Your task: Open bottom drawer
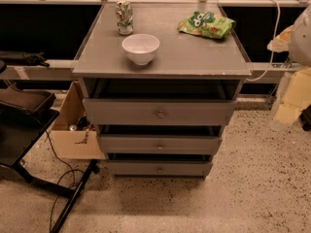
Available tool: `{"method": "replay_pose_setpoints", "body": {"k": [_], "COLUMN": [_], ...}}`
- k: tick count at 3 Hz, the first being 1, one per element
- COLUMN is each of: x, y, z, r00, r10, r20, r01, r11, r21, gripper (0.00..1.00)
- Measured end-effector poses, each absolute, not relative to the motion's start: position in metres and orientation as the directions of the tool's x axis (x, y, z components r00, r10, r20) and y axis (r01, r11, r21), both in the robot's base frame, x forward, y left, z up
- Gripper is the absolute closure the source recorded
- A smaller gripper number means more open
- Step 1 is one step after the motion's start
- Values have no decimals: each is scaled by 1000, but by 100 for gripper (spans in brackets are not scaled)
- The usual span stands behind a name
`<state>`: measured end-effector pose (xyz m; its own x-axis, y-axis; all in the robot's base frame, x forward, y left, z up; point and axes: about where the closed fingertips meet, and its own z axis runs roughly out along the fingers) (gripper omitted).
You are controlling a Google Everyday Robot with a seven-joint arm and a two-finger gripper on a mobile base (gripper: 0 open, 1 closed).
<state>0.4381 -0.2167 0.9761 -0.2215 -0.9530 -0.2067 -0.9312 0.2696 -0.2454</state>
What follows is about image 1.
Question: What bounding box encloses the grey bottom drawer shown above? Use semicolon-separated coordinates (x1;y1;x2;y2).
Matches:
107;161;212;177

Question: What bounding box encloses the grey drawer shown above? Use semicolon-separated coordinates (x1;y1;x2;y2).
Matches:
97;135;222;155
107;161;212;177
83;99;235;126

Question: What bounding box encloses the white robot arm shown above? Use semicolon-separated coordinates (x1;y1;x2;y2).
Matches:
289;5;311;66

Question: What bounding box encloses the grey drawer cabinet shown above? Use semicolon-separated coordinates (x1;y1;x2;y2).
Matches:
71;2;253;180

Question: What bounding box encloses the grey top drawer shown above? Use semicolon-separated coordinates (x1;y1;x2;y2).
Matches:
83;99;235;126

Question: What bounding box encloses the grey middle drawer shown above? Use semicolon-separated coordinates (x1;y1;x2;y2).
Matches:
97;135;222;155

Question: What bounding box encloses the white bowl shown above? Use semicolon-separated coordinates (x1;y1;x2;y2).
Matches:
121;34;160;66

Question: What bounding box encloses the cardboard box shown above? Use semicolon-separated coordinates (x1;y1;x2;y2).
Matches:
50;82;105;159

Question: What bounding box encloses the green chip bag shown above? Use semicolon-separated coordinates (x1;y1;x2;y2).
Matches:
177;11;236;40

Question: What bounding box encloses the green white soda can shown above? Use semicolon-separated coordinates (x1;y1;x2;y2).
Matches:
116;1;133;35

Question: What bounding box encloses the black tray on stand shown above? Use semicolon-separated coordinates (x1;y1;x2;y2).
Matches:
0;83;55;117

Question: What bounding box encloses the black cable on floor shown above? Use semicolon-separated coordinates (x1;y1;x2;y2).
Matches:
44;129;86;233

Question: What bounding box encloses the white cable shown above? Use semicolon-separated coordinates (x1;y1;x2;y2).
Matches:
245;0;282;83

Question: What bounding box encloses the black stand frame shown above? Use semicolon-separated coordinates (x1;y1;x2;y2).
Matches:
0;109;99;233

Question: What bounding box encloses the black object on rail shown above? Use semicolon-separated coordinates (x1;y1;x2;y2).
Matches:
0;50;50;67

